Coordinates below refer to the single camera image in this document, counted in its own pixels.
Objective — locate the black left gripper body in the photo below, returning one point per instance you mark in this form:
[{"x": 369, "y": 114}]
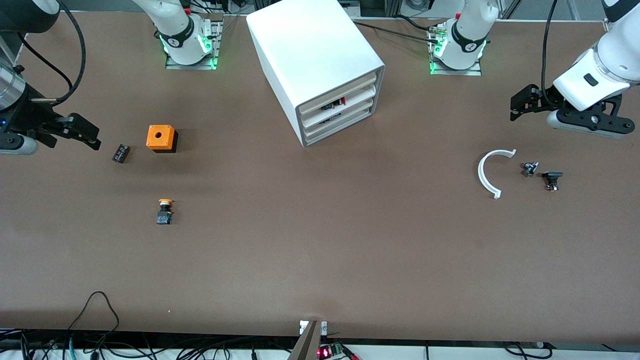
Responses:
[{"x": 544, "y": 96}]

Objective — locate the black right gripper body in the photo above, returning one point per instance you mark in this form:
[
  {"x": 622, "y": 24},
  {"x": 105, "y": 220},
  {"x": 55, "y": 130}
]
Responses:
[{"x": 26, "y": 118}]

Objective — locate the white divider panel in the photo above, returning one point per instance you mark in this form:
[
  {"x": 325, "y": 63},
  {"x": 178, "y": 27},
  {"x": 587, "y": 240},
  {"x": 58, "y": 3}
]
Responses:
[{"x": 360, "y": 98}]

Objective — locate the red mushroom push button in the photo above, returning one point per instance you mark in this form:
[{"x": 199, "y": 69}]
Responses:
[{"x": 340, "y": 101}]

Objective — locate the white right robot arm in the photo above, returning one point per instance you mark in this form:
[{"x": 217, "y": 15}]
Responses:
[{"x": 180, "y": 25}]

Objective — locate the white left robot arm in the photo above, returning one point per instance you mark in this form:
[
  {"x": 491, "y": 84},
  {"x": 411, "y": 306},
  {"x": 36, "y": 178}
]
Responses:
[{"x": 600, "y": 75}]

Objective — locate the black flat push button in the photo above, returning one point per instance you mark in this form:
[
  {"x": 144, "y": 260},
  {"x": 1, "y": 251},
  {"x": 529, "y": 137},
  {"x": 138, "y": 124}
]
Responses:
[{"x": 552, "y": 176}]

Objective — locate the yellow mushroom push button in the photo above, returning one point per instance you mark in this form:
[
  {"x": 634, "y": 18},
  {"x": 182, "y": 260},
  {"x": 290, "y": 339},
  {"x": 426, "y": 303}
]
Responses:
[{"x": 164, "y": 215}]

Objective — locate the white plastic drawer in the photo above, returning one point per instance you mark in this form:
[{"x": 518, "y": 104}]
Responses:
[
  {"x": 360, "y": 107},
  {"x": 350, "y": 121},
  {"x": 350, "y": 90}
]

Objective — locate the white grey drawer cabinet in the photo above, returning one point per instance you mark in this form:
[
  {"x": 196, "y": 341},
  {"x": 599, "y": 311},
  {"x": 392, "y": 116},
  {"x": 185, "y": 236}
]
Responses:
[{"x": 310, "y": 45}]

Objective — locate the small black contact block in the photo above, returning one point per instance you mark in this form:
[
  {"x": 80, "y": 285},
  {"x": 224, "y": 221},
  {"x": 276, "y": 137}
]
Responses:
[{"x": 120, "y": 153}]

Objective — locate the white curved plastic arc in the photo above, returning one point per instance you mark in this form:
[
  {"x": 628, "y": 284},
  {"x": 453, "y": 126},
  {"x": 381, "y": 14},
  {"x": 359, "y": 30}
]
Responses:
[{"x": 481, "y": 175}]

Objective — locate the aluminium profile mast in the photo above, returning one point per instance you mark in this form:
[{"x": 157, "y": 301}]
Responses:
[{"x": 307, "y": 345}]

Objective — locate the circuit board with red light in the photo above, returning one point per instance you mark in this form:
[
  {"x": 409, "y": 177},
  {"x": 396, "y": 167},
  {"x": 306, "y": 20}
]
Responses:
[{"x": 330, "y": 351}]

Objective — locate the small grey black switch part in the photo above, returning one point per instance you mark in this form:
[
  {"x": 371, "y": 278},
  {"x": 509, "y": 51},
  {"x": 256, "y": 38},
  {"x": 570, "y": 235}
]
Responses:
[{"x": 530, "y": 169}]

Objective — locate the orange button enclosure box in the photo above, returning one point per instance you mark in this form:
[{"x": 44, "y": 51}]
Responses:
[{"x": 160, "y": 136}]

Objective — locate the aluminium frame structure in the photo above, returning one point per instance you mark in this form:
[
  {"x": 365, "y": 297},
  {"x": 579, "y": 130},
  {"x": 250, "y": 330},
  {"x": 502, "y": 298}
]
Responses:
[{"x": 380, "y": 7}]

